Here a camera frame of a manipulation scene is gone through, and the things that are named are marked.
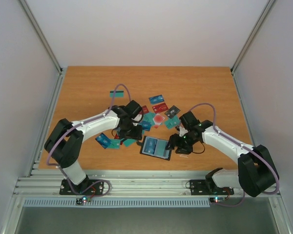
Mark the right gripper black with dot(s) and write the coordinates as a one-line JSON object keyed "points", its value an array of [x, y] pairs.
{"points": [[177, 143]]}

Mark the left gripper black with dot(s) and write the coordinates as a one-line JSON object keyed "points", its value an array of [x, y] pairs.
{"points": [[136, 135]]}

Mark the teal VIP card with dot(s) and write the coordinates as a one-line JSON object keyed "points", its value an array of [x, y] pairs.
{"points": [[160, 151]]}

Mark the black leather card holder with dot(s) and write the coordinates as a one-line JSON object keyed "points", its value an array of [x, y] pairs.
{"points": [[141, 143]]}

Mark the blue card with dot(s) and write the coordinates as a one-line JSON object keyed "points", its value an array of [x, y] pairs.
{"points": [[103, 140], [146, 125], [156, 99], [149, 146]]}

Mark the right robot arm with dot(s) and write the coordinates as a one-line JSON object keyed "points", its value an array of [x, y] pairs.
{"points": [[255, 171]]}

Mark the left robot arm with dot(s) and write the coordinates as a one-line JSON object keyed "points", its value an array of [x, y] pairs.
{"points": [[65, 141]]}

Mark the teal card small lower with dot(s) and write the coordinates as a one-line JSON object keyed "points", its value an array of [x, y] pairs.
{"points": [[115, 144]]}

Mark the teal card right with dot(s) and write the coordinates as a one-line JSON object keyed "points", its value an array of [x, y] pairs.
{"points": [[171, 123]]}

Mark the red VIP card upper left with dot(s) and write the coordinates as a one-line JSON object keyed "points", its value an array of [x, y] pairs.
{"points": [[145, 109]]}

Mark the red vip card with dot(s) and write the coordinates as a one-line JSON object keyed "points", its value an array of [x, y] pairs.
{"points": [[161, 107], [145, 109]]}

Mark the white red pattern card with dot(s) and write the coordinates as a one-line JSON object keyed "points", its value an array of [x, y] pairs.
{"points": [[158, 119]]}

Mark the black VIP card right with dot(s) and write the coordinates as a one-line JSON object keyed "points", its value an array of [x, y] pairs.
{"points": [[172, 112]]}

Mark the teal card magnetic stripe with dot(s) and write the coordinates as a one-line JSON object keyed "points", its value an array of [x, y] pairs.
{"points": [[117, 94]]}

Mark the red VIP card upper right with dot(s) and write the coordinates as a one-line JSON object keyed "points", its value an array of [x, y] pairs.
{"points": [[161, 107]]}

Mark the blue card top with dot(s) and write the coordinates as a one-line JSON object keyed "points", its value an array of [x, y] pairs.
{"points": [[156, 99]]}

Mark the right circuit board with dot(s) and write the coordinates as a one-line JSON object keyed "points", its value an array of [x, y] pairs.
{"points": [[218, 199]]}

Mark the circuit board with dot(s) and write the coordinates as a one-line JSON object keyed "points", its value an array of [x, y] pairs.
{"points": [[218, 199], [84, 200]]}

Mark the left circuit board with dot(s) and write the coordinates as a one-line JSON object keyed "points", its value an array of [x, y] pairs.
{"points": [[84, 200]]}

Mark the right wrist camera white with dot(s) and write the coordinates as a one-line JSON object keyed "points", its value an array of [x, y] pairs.
{"points": [[182, 131]]}

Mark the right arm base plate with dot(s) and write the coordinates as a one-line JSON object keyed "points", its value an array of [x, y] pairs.
{"points": [[201, 187]]}

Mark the grey slotted cable duct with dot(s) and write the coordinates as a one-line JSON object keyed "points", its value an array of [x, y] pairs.
{"points": [[118, 202]]}

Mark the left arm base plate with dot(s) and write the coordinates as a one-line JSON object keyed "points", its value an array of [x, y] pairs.
{"points": [[91, 187]]}

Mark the aluminium rail frame front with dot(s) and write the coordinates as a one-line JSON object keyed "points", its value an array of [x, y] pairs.
{"points": [[125, 183]]}

